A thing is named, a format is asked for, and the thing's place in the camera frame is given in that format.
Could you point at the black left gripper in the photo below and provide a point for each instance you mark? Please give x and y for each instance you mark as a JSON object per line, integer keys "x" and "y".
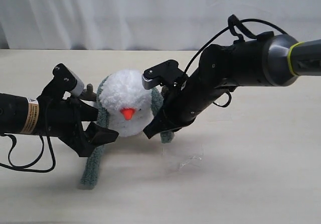
{"x": 63, "y": 119}

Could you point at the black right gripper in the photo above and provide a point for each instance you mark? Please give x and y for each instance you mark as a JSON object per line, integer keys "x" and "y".
{"x": 200, "y": 91}

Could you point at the green knitted scarf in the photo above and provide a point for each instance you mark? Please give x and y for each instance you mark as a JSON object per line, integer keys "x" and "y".
{"x": 91, "y": 172}

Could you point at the white plush snowman toy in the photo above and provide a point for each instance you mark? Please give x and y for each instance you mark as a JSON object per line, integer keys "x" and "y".
{"x": 124, "y": 105}

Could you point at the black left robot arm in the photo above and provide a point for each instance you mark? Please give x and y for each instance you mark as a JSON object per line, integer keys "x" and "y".
{"x": 19, "y": 115}

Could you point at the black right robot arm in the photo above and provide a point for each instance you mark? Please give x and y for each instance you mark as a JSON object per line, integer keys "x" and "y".
{"x": 267, "y": 60}

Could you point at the clear tape patch near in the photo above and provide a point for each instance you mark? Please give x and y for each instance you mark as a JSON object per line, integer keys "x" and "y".
{"x": 177, "y": 158}

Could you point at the white curtain backdrop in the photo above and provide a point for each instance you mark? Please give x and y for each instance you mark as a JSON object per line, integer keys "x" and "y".
{"x": 142, "y": 24}

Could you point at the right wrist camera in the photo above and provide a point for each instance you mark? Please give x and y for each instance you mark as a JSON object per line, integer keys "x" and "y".
{"x": 166, "y": 74}

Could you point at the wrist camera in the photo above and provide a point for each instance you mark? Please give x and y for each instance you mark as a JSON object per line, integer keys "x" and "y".
{"x": 166, "y": 74}
{"x": 64, "y": 80}

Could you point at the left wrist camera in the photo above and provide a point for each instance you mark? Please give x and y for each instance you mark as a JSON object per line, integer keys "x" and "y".
{"x": 64, "y": 80}

